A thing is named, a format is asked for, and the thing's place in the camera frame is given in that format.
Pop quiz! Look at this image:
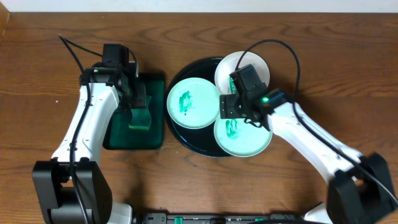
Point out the yellow green sponge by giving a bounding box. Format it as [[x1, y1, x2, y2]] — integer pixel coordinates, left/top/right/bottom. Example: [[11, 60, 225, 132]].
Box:
[[129, 95, 152, 131]]

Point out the round black tray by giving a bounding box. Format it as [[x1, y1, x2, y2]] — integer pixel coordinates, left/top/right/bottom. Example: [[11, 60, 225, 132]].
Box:
[[165, 57, 232, 157]]

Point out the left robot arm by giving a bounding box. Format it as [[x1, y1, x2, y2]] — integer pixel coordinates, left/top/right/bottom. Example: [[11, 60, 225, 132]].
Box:
[[32, 44, 147, 223]]

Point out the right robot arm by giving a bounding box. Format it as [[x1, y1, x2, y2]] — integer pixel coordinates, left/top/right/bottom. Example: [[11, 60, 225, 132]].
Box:
[[220, 65, 397, 223]]

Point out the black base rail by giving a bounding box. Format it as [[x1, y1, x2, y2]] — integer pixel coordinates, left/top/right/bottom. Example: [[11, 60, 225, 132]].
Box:
[[131, 212, 310, 224]]

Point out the black rectangular water tray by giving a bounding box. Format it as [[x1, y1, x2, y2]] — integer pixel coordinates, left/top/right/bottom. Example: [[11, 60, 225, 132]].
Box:
[[103, 73, 165, 150]]

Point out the white plate with green stain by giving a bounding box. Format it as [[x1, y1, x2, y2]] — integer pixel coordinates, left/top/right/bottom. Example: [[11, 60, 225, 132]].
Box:
[[215, 51, 270, 95]]

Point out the mint green plate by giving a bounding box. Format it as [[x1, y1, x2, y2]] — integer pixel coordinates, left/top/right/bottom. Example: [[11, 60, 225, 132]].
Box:
[[214, 117, 272, 157], [166, 77, 220, 129]]

